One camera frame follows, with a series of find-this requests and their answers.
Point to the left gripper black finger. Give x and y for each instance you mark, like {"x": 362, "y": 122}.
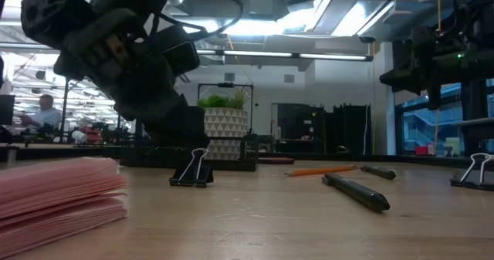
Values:
{"x": 189, "y": 125}
{"x": 162, "y": 132}

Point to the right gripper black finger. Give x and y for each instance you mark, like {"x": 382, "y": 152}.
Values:
{"x": 409, "y": 80}

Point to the black binder clip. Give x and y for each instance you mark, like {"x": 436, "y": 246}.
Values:
{"x": 471, "y": 183}
{"x": 193, "y": 177}

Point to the black mesh desk organizer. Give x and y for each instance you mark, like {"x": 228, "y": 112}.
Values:
{"x": 239, "y": 152}

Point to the slim black pen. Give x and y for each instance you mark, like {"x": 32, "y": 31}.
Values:
{"x": 380, "y": 172}

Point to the pink sticky notes stack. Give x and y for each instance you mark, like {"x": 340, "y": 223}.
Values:
{"x": 58, "y": 198}

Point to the thick black marker pen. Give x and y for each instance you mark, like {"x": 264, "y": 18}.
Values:
{"x": 355, "y": 192}

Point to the orange pencil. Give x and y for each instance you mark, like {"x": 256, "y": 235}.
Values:
{"x": 320, "y": 171}

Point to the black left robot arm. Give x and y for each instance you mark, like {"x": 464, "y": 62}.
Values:
{"x": 46, "y": 17}

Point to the succulent in triangle-pattern pot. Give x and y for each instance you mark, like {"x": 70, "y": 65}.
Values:
{"x": 225, "y": 121}

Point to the red box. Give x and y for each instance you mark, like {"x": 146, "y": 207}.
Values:
{"x": 421, "y": 150}

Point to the black storage cabinets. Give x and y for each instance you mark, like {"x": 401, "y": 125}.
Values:
{"x": 347, "y": 129}

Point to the white roll object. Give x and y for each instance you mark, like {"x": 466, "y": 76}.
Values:
{"x": 79, "y": 136}

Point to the person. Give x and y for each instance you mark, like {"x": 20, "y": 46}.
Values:
{"x": 48, "y": 115}

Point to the black dome knob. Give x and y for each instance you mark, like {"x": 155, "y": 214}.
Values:
{"x": 342, "y": 149}

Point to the long ceiling light fixture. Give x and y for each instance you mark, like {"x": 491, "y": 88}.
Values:
{"x": 270, "y": 54}

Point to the dark computer monitor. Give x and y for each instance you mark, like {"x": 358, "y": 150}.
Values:
{"x": 5, "y": 109}

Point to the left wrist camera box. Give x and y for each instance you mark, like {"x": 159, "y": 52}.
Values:
{"x": 181, "y": 57}

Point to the black aluminium table frame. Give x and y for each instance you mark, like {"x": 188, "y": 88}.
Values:
{"x": 58, "y": 152}

